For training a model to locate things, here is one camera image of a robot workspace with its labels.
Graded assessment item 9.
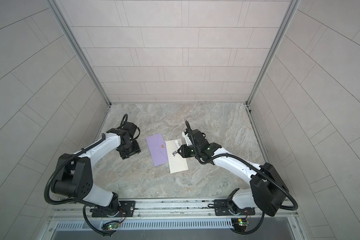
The left circuit board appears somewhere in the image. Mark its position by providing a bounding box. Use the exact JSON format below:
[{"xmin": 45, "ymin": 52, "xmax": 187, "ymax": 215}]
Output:
[{"xmin": 102, "ymin": 221, "xmax": 120, "ymax": 231}]

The cream envelope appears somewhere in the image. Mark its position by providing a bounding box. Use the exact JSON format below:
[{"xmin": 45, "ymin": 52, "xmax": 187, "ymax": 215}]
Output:
[{"xmin": 166, "ymin": 140, "xmax": 189, "ymax": 174}]

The white glue stick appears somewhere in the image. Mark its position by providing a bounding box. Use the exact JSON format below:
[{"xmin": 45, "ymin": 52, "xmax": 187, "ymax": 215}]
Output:
[{"xmin": 175, "ymin": 139, "xmax": 182, "ymax": 149}]

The black corrugated cable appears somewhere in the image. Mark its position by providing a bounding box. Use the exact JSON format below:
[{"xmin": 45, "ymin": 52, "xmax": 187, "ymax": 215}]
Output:
[
  {"xmin": 184, "ymin": 120, "xmax": 299, "ymax": 235},
  {"xmin": 43, "ymin": 113, "xmax": 129, "ymax": 236}
]

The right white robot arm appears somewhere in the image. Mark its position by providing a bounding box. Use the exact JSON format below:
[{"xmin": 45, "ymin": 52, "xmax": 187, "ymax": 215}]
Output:
[{"xmin": 175, "ymin": 129, "xmax": 288, "ymax": 217}]

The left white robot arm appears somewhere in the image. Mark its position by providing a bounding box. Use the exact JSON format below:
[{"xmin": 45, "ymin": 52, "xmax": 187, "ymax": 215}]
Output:
[{"xmin": 44, "ymin": 122, "xmax": 141, "ymax": 216}]

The right circuit board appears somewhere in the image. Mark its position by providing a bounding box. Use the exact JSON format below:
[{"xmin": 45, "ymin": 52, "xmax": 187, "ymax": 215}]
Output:
[{"xmin": 231, "ymin": 218, "xmax": 251, "ymax": 232}]

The aluminium rail frame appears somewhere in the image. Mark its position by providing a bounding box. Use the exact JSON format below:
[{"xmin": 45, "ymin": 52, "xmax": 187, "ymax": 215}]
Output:
[{"xmin": 38, "ymin": 197, "xmax": 305, "ymax": 240}]

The left black corrugated cable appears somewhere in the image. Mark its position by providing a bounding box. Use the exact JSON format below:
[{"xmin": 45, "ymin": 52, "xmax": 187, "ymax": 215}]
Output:
[{"xmin": 43, "ymin": 113, "xmax": 129, "ymax": 236}]

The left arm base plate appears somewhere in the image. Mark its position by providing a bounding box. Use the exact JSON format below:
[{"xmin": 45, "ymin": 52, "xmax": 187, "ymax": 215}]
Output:
[{"xmin": 90, "ymin": 201, "xmax": 136, "ymax": 218}]

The circuit board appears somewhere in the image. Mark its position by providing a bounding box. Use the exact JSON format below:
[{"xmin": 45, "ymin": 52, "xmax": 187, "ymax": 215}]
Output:
[
  {"xmin": 231, "ymin": 218, "xmax": 251, "ymax": 232},
  {"xmin": 102, "ymin": 221, "xmax": 120, "ymax": 231}
]

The right black corrugated cable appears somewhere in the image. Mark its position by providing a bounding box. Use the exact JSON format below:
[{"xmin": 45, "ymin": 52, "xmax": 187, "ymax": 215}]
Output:
[{"xmin": 184, "ymin": 120, "xmax": 299, "ymax": 235}]

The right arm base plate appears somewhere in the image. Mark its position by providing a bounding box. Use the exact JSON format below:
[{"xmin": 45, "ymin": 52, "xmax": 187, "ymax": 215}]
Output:
[{"xmin": 208, "ymin": 200, "xmax": 256, "ymax": 216}]

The purple envelope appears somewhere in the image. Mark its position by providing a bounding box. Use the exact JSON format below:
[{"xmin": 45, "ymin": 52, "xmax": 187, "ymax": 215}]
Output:
[{"xmin": 146, "ymin": 134, "xmax": 168, "ymax": 167}]

